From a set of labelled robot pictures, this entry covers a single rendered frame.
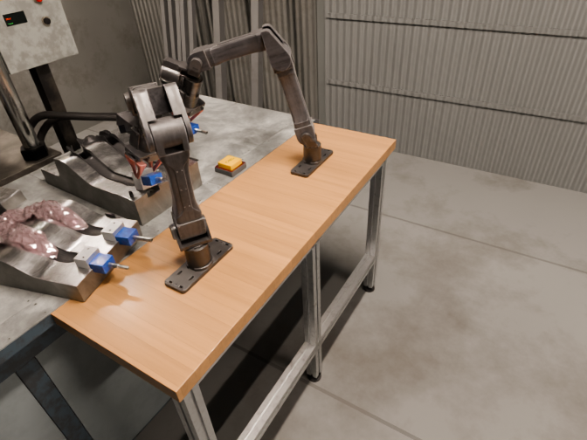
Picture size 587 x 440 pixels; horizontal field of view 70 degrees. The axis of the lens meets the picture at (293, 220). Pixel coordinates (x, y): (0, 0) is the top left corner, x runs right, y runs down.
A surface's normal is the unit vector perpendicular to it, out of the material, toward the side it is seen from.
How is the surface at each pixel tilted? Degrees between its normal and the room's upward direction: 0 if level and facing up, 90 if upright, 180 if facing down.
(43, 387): 90
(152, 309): 0
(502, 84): 90
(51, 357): 90
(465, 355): 0
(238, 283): 0
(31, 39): 90
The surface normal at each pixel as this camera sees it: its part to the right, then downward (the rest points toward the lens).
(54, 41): 0.84, 0.29
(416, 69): -0.52, 0.54
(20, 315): -0.05, -0.80
